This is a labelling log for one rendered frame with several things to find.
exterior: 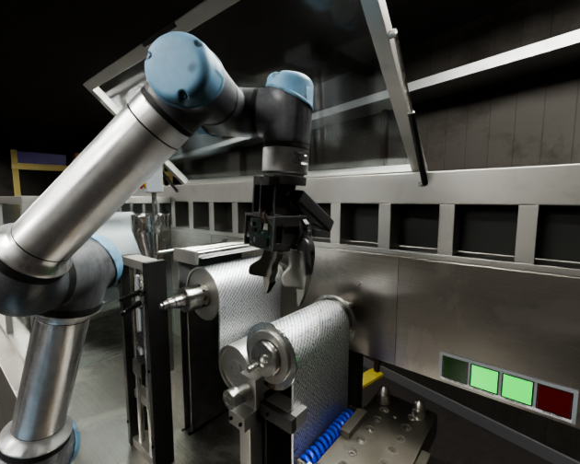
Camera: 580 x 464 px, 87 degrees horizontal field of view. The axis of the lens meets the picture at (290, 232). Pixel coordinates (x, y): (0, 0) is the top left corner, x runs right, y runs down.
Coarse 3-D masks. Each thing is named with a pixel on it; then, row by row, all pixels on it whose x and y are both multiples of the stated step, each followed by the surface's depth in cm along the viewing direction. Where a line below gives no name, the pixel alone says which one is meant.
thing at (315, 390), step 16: (320, 368) 72; (336, 368) 77; (304, 384) 67; (320, 384) 72; (336, 384) 78; (304, 400) 67; (320, 400) 72; (336, 400) 78; (320, 416) 73; (336, 416) 79; (304, 432) 68; (320, 432) 73; (304, 448) 68
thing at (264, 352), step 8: (256, 344) 66; (264, 344) 64; (272, 344) 65; (256, 352) 66; (264, 352) 65; (272, 352) 63; (256, 360) 66; (264, 360) 65; (272, 360) 63; (280, 360) 64; (264, 368) 65; (272, 368) 64; (280, 368) 64; (264, 376) 65; (272, 376) 64
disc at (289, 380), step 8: (256, 328) 69; (264, 328) 67; (272, 328) 65; (248, 336) 71; (280, 336) 64; (248, 344) 71; (288, 344) 63; (248, 352) 71; (288, 352) 63; (296, 368) 62; (288, 376) 64; (264, 384) 68; (272, 384) 67; (280, 384) 65; (288, 384) 64
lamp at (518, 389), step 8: (504, 376) 67; (504, 384) 67; (512, 384) 66; (520, 384) 65; (528, 384) 64; (504, 392) 67; (512, 392) 66; (520, 392) 65; (528, 392) 64; (520, 400) 65; (528, 400) 64
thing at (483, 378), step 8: (472, 368) 71; (480, 368) 70; (472, 376) 71; (480, 376) 70; (488, 376) 69; (496, 376) 68; (472, 384) 71; (480, 384) 70; (488, 384) 69; (496, 384) 68
